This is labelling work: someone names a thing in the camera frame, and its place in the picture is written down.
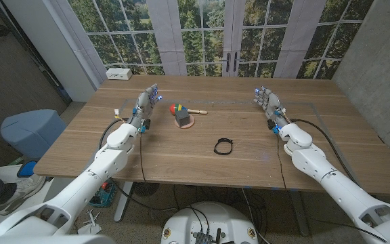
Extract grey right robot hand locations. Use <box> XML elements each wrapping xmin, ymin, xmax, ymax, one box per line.
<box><xmin>253</xmin><ymin>85</ymin><xmax>289</xmax><ymax>128</ymax></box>

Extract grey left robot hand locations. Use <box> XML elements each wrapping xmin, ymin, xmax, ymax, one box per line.
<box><xmin>127</xmin><ymin>83</ymin><xmax>164</xmax><ymax>131</ymax></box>

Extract black velcro strap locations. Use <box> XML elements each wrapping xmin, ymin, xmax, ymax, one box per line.
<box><xmin>213</xmin><ymin>138</ymin><xmax>234</xmax><ymax>156</ymax></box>

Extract white box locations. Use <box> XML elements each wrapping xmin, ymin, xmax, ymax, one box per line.
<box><xmin>105</xmin><ymin>67</ymin><xmax>133</xmax><ymax>81</ymax></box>

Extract grey tape outline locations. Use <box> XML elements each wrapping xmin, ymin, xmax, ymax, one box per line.
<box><xmin>81</xmin><ymin>98</ymin><xmax>367</xmax><ymax>194</ymax></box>

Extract round wooden disc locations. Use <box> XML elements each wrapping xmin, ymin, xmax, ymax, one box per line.
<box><xmin>174</xmin><ymin>114</ymin><xmax>196</xmax><ymax>129</ymax></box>

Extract black round fan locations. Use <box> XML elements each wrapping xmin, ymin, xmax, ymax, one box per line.
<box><xmin>133</xmin><ymin>182</ymin><xmax>160</xmax><ymax>197</ymax></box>

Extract white table leg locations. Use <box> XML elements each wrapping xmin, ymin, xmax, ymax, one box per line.
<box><xmin>113</xmin><ymin>181</ymin><xmax>135</xmax><ymax>224</ymax></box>

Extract teal basket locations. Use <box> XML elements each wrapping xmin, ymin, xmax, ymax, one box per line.
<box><xmin>88</xmin><ymin>181</ymin><xmax>117</xmax><ymax>208</ymax></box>

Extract blue-grey ottoman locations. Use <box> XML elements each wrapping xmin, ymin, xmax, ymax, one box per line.
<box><xmin>0</xmin><ymin>108</ymin><xmax>68</xmax><ymax>160</ymax></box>

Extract grey table leg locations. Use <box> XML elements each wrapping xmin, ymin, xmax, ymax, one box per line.
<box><xmin>289</xmin><ymin>189</ymin><xmax>311</xmax><ymax>237</ymax></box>

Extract white floor board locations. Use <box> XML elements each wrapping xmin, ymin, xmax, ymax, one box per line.
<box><xmin>0</xmin><ymin>165</ymin><xmax>81</xmax><ymax>235</ymax></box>

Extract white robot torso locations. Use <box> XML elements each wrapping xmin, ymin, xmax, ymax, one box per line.
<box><xmin>160</xmin><ymin>201</ymin><xmax>259</xmax><ymax>244</ymax></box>

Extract white toy airplane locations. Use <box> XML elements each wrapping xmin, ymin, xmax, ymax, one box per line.
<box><xmin>77</xmin><ymin>209</ymin><xmax>103</xmax><ymax>237</ymax></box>

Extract blue pad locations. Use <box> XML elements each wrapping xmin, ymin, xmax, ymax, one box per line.
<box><xmin>16</xmin><ymin>160</ymin><xmax>39</xmax><ymax>179</ymax></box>

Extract white sneaker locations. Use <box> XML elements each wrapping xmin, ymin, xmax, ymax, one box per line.
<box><xmin>0</xmin><ymin>173</ymin><xmax>47</xmax><ymax>216</ymax></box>

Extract colourful maraca with wooden handle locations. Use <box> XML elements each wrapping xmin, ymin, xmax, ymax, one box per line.
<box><xmin>169</xmin><ymin>103</ymin><xmax>209</xmax><ymax>116</ymax></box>

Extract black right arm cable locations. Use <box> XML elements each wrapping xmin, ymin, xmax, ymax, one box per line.
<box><xmin>289</xmin><ymin>117</ymin><xmax>358</xmax><ymax>186</ymax></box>

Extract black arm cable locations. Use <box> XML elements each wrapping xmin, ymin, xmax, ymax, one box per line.
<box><xmin>98</xmin><ymin>117</ymin><xmax>130</xmax><ymax>150</ymax></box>
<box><xmin>289</xmin><ymin>117</ymin><xmax>358</xmax><ymax>186</ymax></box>

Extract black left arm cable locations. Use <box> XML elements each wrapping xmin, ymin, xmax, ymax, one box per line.
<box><xmin>98</xmin><ymin>117</ymin><xmax>130</xmax><ymax>150</ymax></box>

